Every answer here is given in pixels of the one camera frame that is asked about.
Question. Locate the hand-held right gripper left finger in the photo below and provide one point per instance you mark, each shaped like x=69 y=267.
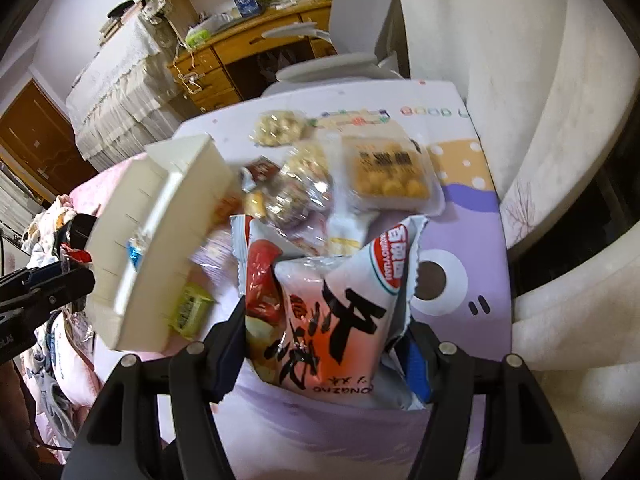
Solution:
x=227 y=360

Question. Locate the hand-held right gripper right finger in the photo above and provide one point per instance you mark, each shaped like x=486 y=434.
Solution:
x=417 y=370

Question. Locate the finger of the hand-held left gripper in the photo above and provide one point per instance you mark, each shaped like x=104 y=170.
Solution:
x=75 y=230
x=47 y=280

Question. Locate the white plastic storage bin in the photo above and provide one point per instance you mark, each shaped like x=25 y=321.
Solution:
x=150 y=245

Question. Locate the red and white snack bag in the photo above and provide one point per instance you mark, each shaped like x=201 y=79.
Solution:
x=260 y=285

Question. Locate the large pink snack bag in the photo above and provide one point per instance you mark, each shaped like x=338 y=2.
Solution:
x=330 y=320

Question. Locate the clear packet of pale snacks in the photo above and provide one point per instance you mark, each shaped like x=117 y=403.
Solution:
x=306 y=161
x=277 y=127

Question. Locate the printed white cloth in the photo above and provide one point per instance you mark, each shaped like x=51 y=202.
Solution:
x=55 y=355

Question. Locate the small blue snack packet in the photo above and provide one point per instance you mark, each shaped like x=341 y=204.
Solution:
x=135 y=255

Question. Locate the wooden door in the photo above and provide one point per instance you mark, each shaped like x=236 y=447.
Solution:
x=35 y=135

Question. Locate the white and yellow snack packet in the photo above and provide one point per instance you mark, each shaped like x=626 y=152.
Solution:
x=350 y=235

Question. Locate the orange snack packet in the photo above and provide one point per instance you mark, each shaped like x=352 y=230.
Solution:
x=225 y=207

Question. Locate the bed with white cover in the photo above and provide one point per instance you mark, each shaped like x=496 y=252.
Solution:
x=120 y=85

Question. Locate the clear packet of brown nuts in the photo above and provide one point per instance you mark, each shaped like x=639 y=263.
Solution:
x=292 y=205

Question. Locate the brown foil snack packet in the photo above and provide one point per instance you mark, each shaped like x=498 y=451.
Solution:
x=257 y=170

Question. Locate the clear tray of yellow balls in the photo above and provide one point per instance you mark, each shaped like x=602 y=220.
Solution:
x=390 y=172

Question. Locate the green tissue packet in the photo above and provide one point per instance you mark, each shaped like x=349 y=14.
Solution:
x=200 y=36

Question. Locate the wooden desk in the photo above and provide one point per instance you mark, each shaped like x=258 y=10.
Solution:
x=250 y=45

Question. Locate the grey office chair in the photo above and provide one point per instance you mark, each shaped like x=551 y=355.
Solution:
x=350 y=20

